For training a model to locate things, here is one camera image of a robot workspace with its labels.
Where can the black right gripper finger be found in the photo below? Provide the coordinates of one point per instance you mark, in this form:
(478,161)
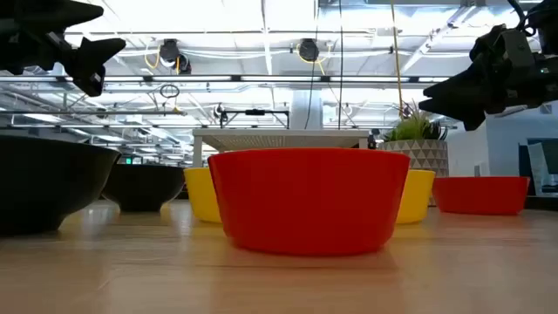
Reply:
(462,85)
(462,111)

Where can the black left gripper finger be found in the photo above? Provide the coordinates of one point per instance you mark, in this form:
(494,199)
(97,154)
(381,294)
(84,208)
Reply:
(43,13)
(93,56)

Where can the red plastic mini bowl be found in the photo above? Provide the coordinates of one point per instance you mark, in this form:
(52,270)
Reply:
(479,196)
(305,200)

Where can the yellow plastic mini bowl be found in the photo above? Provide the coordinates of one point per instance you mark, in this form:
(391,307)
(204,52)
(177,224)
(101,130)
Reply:
(416,196)
(200,196)

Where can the black floral patterned bowl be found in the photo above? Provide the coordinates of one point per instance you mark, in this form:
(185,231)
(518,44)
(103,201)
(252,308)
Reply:
(43,183)
(144,187)

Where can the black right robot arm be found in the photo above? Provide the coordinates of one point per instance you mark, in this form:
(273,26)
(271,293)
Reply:
(547,26)

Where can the green succulent plant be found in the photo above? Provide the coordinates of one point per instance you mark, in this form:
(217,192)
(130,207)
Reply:
(412,128)

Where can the grey triangle patterned plant pot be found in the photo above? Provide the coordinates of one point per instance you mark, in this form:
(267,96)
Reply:
(423,154)

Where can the white perforated metal rack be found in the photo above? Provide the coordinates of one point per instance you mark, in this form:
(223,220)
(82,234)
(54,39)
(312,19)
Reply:
(279,138)

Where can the black background metal frame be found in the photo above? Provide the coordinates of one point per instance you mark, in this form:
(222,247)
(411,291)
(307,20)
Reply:
(255,112)

